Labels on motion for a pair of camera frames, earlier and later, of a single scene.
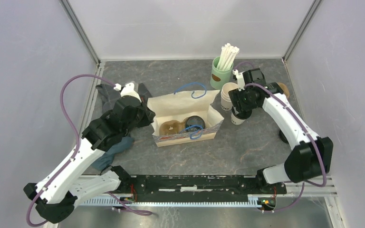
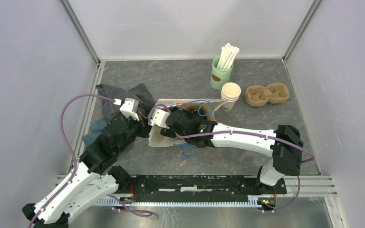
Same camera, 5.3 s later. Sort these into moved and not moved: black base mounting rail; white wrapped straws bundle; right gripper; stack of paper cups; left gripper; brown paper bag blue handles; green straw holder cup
Moved: right gripper; brown paper bag blue handles; left gripper
Not moved: black base mounting rail; green straw holder cup; stack of paper cups; white wrapped straws bundle
